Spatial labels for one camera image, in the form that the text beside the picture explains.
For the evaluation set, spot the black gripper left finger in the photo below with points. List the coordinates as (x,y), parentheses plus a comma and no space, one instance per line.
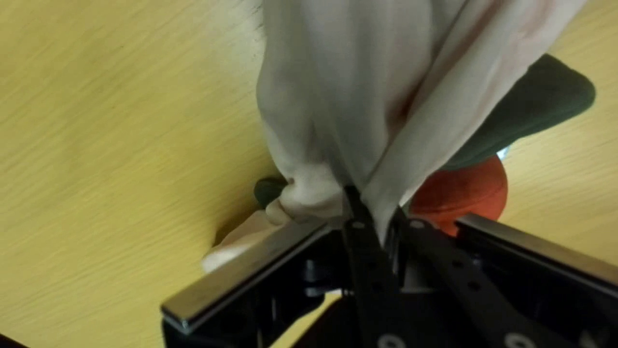
(373,291)

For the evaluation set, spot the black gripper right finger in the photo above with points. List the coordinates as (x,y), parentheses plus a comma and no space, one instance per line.
(483,303)

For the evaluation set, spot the orange plush toy green leaves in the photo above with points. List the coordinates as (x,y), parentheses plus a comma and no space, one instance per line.
(470,191)

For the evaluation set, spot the pink cloth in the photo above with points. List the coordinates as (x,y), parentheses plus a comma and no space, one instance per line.
(348,84)

